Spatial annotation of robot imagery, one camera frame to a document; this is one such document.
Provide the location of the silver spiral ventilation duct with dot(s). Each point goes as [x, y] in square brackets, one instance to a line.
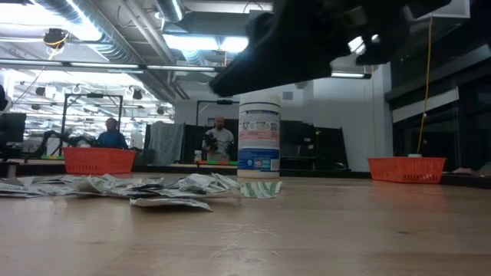
[115, 42]

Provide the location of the fluorescent ceiling light panel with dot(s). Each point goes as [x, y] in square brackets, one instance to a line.
[207, 43]

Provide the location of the small white printed packet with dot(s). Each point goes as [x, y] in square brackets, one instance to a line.
[17, 188]
[170, 203]
[38, 179]
[149, 183]
[226, 180]

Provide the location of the black rig frame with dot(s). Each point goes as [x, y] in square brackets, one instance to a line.
[224, 102]
[92, 95]

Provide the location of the white crinkled gauze packet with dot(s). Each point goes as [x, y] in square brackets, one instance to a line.
[195, 182]

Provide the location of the orange plastic mesh basket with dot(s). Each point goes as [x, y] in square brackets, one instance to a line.
[99, 161]
[407, 170]

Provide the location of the white wipes canister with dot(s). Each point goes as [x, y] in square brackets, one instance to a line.
[259, 134]

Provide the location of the black computer monitor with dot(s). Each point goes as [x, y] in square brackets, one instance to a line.
[12, 127]

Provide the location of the person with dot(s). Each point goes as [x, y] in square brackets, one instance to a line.
[218, 140]
[112, 138]

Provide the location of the grey hanging cloth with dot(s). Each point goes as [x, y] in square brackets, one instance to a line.
[165, 142]

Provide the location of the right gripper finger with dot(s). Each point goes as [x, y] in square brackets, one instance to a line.
[291, 23]
[276, 65]

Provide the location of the grey wall vent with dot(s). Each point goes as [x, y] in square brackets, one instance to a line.
[287, 96]

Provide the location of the silver rectangular air duct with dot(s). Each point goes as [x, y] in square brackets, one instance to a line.
[460, 7]

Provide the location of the black distant robot arm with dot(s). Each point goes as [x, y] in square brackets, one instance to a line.
[51, 133]

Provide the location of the small white bottle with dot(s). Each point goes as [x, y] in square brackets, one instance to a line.
[198, 156]

